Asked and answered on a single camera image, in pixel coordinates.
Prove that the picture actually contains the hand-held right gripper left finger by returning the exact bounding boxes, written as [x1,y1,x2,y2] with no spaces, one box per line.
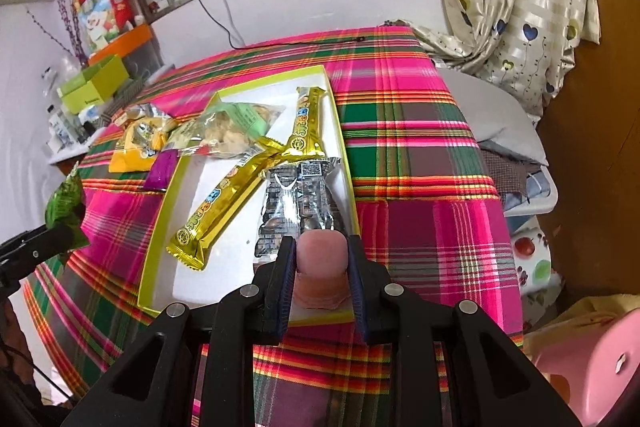
[60,234,298,427]

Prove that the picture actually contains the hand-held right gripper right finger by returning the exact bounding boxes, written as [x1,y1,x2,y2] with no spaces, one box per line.
[345,234,571,427]

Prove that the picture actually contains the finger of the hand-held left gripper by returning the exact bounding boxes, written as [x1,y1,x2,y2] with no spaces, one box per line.
[0,224,76,293]

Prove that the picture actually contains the green snack packet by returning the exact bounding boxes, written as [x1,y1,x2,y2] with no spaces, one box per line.
[44,162,88,258]

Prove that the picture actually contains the pink jelly cup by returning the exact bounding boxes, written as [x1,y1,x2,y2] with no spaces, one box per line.
[292,229,351,310]

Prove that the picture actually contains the green cardboard box white inside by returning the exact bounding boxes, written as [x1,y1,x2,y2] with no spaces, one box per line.
[137,64,360,325]

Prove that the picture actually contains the silver snack packet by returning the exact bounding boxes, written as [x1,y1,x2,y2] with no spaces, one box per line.
[255,157,346,265]

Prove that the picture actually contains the gold snack bar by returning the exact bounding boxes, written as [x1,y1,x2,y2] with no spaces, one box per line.
[166,134,288,272]
[282,86,328,158]

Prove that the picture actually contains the yellow snack packet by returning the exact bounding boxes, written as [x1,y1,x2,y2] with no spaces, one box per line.
[109,117,178,172]

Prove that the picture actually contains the purple snack packet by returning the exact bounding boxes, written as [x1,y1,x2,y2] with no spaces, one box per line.
[146,149,181,192]

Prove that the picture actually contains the clear bag with green label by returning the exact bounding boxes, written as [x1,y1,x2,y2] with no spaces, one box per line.
[167,99,286,160]

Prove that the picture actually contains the green lidded box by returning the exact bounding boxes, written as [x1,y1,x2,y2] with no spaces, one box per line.
[56,54,128,115]

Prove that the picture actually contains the fruit print cloth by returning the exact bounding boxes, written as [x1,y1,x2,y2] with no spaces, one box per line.
[510,227,556,323]

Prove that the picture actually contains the orange storage bin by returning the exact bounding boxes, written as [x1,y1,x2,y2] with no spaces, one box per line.
[89,24,163,80]

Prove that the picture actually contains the grey pillow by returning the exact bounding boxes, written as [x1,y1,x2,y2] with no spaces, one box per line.
[435,57,548,168]

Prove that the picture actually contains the cartoon print box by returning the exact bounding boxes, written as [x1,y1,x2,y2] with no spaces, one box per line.
[74,0,123,50]

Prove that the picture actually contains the yellow cloth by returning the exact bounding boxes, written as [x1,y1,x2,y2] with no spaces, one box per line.
[522,294,640,348]

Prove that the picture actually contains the purple twigs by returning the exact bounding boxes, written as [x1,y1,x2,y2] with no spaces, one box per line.
[25,0,91,68]

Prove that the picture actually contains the pink stool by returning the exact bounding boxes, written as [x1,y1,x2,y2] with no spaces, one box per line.
[530,319,640,427]

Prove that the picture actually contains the wooden wardrobe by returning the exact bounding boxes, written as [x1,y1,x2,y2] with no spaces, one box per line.
[537,0,640,308]

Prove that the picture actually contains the black cable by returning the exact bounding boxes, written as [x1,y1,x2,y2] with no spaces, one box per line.
[192,0,366,50]

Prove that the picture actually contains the white cable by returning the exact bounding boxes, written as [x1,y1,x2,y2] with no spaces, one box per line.
[215,0,246,45]

